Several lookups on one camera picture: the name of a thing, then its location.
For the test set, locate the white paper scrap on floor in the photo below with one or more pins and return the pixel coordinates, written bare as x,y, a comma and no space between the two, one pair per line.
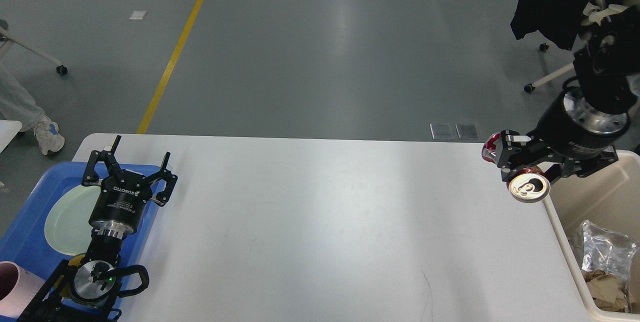
138,15

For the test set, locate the aluminium foil sheet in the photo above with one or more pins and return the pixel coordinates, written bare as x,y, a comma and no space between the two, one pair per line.
596,248

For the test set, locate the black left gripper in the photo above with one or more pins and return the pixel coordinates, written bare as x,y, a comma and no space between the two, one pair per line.
121,204

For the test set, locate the beige plastic bin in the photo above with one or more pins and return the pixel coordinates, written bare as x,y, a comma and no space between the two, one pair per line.
609,198

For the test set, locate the teal mug yellow inside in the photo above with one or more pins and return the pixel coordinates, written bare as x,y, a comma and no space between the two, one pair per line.
77,261

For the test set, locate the pink ribbed cup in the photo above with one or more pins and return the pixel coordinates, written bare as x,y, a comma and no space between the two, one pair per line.
18,287

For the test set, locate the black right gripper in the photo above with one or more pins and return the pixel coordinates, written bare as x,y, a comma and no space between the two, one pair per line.
571,127

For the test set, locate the crushed red soda can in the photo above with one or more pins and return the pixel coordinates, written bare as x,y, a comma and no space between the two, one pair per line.
529,185

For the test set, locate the blue plastic tray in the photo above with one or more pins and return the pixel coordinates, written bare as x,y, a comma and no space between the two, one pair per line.
24,242

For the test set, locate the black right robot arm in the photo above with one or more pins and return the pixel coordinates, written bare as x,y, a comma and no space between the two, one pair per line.
603,65

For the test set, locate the brown paper ball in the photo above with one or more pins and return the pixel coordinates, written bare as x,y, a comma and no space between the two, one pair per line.
606,290

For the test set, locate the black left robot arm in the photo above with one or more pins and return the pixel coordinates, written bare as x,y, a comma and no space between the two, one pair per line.
88,292

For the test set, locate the light green plate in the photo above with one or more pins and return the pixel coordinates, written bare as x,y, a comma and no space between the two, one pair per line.
67,229

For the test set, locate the grey floor plate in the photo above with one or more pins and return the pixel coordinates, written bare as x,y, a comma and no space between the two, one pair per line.
442,131
467,131

